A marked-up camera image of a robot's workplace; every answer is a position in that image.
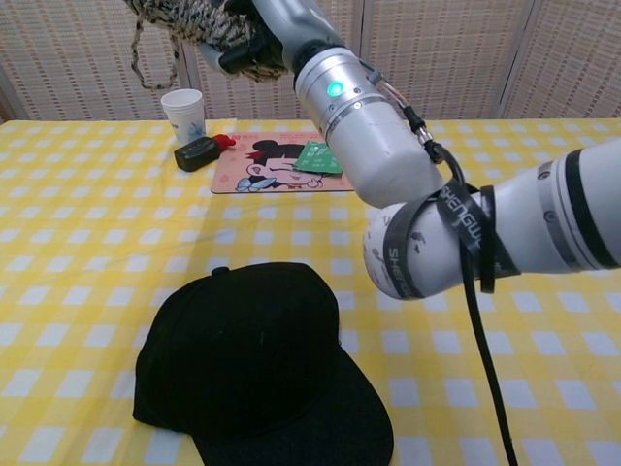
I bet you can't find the beige speckled rope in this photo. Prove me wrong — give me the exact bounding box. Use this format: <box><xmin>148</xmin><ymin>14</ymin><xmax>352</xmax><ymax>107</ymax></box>
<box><xmin>120</xmin><ymin>0</ymin><xmax>287</xmax><ymax>90</ymax></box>

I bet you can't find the black baseball cap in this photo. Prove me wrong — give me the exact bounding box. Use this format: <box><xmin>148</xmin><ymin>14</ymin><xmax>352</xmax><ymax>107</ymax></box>
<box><xmin>132</xmin><ymin>261</ymin><xmax>395</xmax><ymax>466</ymax></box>

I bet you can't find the woven bamboo screen panel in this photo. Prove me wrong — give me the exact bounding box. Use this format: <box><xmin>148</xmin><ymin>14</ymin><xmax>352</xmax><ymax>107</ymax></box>
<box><xmin>499</xmin><ymin>0</ymin><xmax>621</xmax><ymax>120</ymax></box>
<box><xmin>0</xmin><ymin>0</ymin><xmax>183</xmax><ymax>122</ymax></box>
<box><xmin>174</xmin><ymin>0</ymin><xmax>368</xmax><ymax>120</ymax></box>
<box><xmin>361</xmin><ymin>0</ymin><xmax>535</xmax><ymax>120</ymax></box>

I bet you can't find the yellow checkered tablecloth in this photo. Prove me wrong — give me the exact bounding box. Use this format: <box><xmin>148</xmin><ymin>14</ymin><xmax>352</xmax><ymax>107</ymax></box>
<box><xmin>0</xmin><ymin>117</ymin><xmax>621</xmax><ymax>466</ymax></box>

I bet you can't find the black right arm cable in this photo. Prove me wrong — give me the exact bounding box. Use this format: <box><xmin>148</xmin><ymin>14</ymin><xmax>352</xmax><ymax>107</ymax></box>
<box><xmin>373</xmin><ymin>72</ymin><xmax>523</xmax><ymax>466</ymax></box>

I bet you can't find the black key fob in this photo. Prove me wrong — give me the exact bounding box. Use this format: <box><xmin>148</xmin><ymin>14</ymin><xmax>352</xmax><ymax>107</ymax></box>
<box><xmin>173</xmin><ymin>135</ymin><xmax>222</xmax><ymax>173</ymax></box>

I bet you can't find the white paper cup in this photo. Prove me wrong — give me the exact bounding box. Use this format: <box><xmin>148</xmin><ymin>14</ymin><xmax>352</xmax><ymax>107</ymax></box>
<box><xmin>160</xmin><ymin>88</ymin><xmax>207</xmax><ymax>145</ymax></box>

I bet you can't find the pink cartoon mouse pad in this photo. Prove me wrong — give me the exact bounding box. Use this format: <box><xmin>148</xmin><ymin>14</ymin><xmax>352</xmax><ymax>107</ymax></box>
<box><xmin>211</xmin><ymin>130</ymin><xmax>360</xmax><ymax>195</ymax></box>

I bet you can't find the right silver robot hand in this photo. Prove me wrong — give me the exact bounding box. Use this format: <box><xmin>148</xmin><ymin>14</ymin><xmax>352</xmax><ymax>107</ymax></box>
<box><xmin>198</xmin><ymin>0</ymin><xmax>350</xmax><ymax>83</ymax></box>

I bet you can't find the green foil packet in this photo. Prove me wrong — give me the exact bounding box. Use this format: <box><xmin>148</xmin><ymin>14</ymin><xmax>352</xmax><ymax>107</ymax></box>
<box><xmin>293</xmin><ymin>140</ymin><xmax>345</xmax><ymax>176</ymax></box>

